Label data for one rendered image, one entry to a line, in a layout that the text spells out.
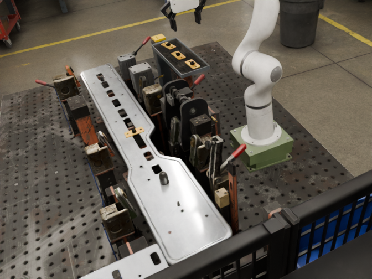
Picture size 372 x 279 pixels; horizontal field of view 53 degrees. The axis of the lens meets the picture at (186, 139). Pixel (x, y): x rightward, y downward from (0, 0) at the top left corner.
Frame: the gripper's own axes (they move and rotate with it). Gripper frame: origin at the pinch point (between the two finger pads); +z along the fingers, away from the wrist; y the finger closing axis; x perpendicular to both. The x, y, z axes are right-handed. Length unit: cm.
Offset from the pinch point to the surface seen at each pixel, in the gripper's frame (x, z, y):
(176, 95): 0.2, 26.6, 7.4
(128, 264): 49, 45, 47
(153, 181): 21, 45, 28
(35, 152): -65, 75, 71
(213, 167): 35, 35, 11
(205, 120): 13.0, 32.9, 2.0
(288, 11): -195, 103, -196
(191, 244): 52, 45, 28
